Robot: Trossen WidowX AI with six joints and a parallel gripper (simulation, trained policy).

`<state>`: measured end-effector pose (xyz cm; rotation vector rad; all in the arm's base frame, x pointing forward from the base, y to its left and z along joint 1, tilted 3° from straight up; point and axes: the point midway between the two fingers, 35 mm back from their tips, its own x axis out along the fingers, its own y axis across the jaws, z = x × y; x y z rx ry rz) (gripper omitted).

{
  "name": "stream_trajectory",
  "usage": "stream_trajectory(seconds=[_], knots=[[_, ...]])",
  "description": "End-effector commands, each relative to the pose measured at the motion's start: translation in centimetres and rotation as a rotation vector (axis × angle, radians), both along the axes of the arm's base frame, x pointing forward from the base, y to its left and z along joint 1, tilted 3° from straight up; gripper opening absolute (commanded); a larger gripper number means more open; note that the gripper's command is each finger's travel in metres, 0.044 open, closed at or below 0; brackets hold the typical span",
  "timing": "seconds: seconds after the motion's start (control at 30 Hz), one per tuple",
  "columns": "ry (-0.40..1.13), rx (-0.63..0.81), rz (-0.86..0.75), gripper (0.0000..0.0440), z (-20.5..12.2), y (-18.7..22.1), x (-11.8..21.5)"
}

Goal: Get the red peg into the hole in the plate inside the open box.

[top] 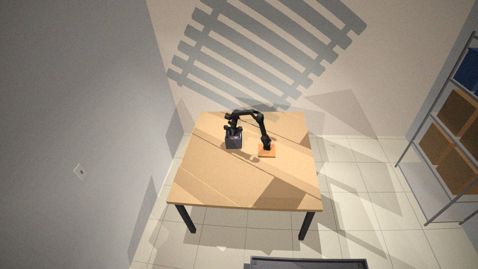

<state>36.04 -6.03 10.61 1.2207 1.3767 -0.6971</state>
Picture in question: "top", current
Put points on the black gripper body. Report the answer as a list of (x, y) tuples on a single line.
[(233, 126)]

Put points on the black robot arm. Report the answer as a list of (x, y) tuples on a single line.
[(259, 119)]

